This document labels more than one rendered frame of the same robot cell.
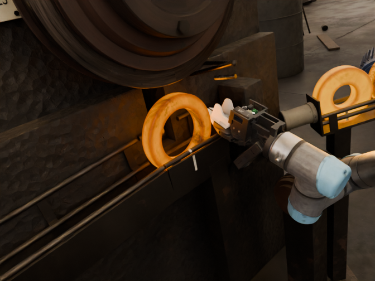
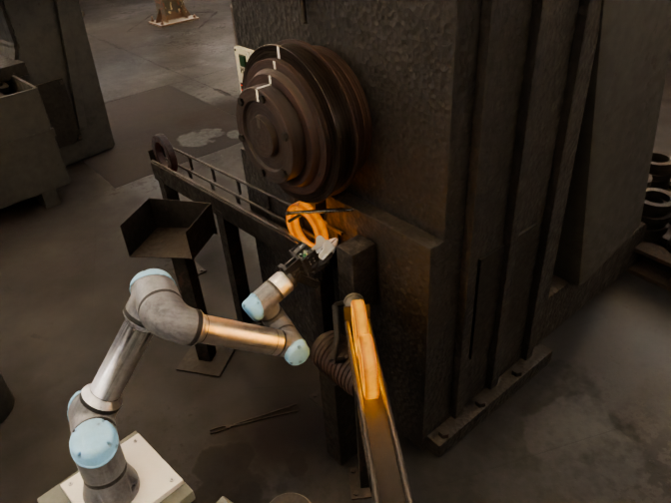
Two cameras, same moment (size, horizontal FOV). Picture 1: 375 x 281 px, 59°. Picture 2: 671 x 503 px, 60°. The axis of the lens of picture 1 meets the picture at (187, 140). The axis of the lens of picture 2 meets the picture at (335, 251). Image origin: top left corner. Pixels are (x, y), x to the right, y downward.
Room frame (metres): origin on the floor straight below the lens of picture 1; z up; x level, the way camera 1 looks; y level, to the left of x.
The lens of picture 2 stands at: (0.74, -1.61, 1.77)
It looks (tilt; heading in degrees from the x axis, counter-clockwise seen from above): 34 degrees down; 88
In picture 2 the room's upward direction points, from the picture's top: 4 degrees counter-clockwise
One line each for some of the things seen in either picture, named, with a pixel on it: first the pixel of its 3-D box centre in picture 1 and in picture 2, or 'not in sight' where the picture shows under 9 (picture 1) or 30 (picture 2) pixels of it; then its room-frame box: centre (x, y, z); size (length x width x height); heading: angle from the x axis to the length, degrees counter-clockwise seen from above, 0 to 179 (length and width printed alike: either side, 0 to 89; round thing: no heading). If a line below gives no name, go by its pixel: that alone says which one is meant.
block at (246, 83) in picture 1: (243, 121); (357, 274); (0.85, -0.17, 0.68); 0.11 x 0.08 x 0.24; 36
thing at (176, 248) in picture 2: not in sight; (186, 290); (0.19, 0.26, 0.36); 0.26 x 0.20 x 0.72; 161
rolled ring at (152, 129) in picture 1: (178, 132); (307, 229); (0.70, 0.02, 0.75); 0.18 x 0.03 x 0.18; 127
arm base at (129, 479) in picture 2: not in sight; (108, 479); (0.10, -0.59, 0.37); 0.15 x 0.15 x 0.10
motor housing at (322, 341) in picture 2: (312, 235); (348, 407); (0.79, -0.33, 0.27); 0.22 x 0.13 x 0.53; 126
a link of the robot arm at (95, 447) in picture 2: not in sight; (97, 449); (0.10, -0.58, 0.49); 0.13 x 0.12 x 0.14; 113
